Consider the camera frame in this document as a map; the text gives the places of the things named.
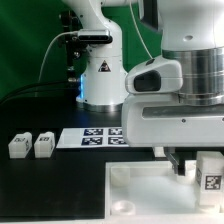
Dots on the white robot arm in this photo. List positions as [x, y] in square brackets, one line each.
[192, 33]

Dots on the black camera on stand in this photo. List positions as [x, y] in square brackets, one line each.
[77, 39]

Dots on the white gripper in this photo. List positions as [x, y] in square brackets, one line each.
[159, 120]

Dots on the white square tabletop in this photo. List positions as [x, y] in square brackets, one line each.
[151, 193]

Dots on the white sheet with AprilTags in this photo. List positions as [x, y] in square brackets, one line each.
[93, 137]

